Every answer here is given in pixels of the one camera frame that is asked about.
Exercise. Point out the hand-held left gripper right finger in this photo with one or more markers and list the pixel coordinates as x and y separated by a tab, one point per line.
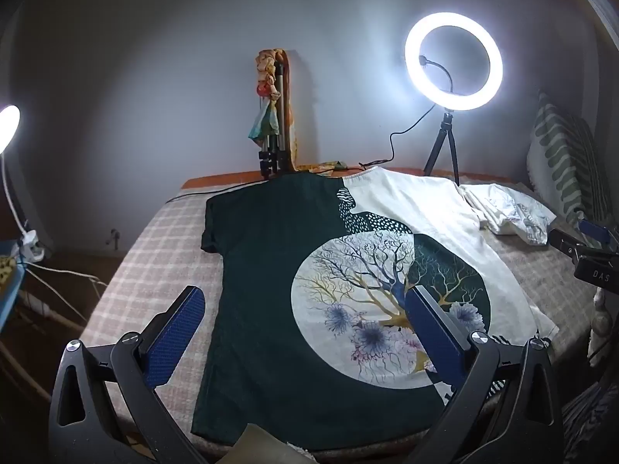
430	333

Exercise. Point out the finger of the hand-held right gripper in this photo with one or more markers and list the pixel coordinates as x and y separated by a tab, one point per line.
563	241
594	230

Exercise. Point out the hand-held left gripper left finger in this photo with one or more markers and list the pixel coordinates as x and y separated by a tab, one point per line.
176	333

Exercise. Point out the green and white tree-print T-shirt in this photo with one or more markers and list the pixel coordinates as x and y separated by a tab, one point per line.
261	261

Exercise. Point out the folded white clothes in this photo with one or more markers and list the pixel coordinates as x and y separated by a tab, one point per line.
503	208

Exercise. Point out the person's right hand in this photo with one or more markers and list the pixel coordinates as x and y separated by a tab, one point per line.
604	319

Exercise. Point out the beige checked blanket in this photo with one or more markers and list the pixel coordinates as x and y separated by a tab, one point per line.
154	261

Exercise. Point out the green leaf-patterned pillow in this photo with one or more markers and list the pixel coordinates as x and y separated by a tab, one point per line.
551	154

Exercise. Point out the brown cardboard piece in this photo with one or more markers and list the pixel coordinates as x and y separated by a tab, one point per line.
271	444

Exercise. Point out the person's striped garment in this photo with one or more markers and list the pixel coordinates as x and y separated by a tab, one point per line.
592	425

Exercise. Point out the small black tripod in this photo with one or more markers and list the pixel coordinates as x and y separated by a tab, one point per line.
447	125

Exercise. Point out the blue plastic board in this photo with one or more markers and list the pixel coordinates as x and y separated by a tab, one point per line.
12	309

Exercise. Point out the white clamp lamp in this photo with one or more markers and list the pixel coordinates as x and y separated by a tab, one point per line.
7	125

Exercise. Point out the wall socket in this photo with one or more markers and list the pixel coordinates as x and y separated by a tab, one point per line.
115	240

